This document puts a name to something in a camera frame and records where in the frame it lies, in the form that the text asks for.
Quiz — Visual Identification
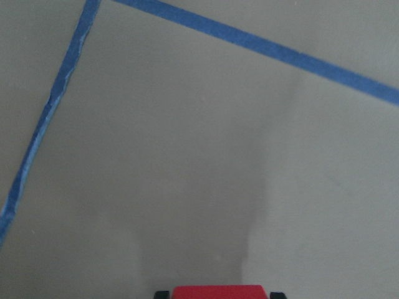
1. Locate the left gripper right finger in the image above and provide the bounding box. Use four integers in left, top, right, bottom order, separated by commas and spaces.
269, 292, 287, 299

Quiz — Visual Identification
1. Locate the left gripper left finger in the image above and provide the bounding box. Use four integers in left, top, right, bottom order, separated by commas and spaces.
154, 290, 170, 299

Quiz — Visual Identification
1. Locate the red cube block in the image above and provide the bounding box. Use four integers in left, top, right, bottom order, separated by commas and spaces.
171, 285, 269, 299

